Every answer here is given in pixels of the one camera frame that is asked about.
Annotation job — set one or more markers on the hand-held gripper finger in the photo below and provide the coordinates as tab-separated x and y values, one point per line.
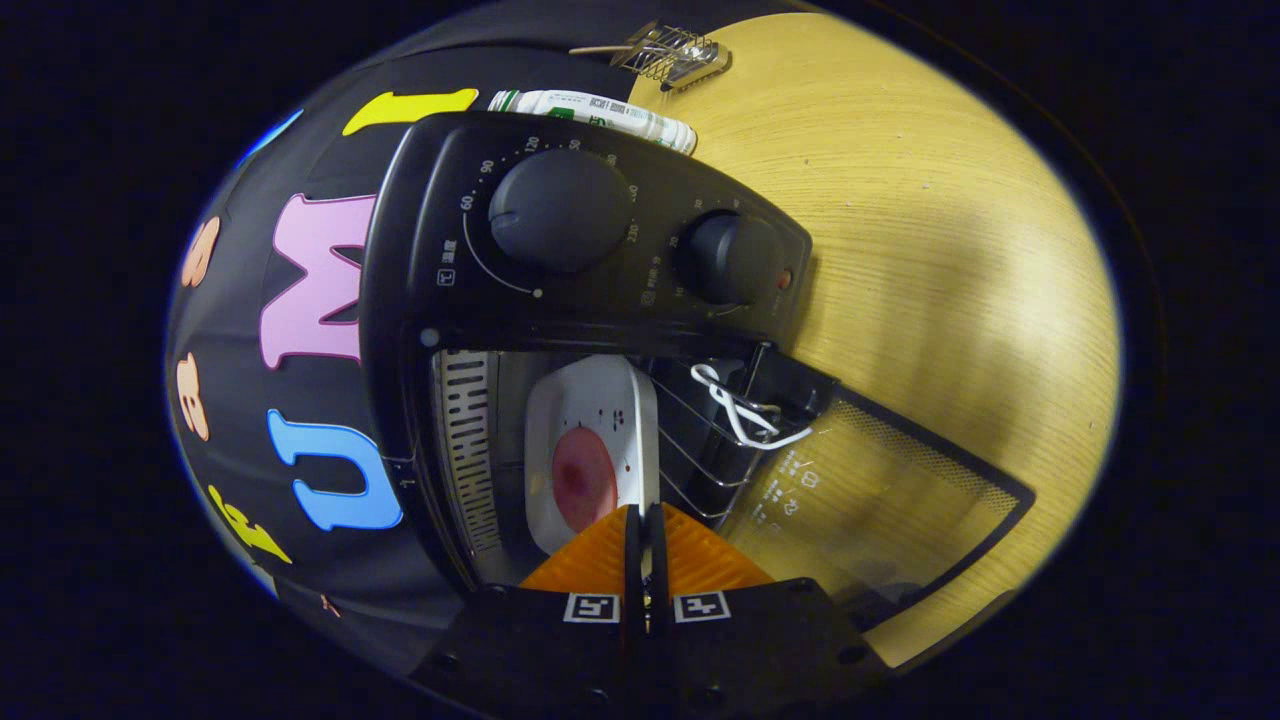
656	560
633	560

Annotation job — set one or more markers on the pink round food slice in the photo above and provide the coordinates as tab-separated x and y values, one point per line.
585	480

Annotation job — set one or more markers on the white square plate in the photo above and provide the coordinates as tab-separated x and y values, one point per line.
600	390

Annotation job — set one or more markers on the black toaster oven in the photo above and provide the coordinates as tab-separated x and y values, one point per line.
640	300

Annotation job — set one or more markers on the metal oven rack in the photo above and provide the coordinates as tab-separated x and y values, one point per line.
700	470

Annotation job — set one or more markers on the white bottle with green label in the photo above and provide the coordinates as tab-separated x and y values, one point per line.
600	108

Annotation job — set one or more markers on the wooden stick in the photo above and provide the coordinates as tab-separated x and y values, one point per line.
600	48

